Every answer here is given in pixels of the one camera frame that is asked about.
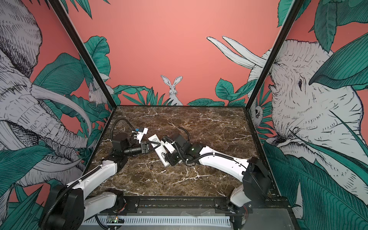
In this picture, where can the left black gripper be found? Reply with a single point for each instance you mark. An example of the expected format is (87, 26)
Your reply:
(146, 146)

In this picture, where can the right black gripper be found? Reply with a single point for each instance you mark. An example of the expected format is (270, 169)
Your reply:
(171, 159)

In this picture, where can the white remote control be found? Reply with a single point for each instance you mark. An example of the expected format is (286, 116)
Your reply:
(159, 148)

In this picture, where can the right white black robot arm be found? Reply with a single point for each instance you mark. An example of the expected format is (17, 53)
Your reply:
(255, 177)

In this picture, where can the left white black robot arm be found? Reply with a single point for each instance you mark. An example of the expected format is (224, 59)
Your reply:
(67, 207)

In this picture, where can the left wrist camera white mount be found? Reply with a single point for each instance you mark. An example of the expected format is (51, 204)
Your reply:
(139, 133)

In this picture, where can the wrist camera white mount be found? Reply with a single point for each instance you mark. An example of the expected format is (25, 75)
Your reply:
(139, 133)
(168, 145)

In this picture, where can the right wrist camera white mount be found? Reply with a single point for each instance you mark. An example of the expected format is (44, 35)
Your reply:
(168, 145)

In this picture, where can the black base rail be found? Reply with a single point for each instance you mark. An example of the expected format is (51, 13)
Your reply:
(220, 204)

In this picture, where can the white vented cable duct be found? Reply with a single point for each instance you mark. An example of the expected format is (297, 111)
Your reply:
(217, 221)

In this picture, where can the left black frame post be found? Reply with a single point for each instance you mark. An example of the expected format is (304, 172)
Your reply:
(74, 36)

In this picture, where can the black frame post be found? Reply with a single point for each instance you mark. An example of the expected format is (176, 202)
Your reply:
(74, 36)
(289, 21)

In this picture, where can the right black frame post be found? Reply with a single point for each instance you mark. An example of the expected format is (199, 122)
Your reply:
(289, 21)

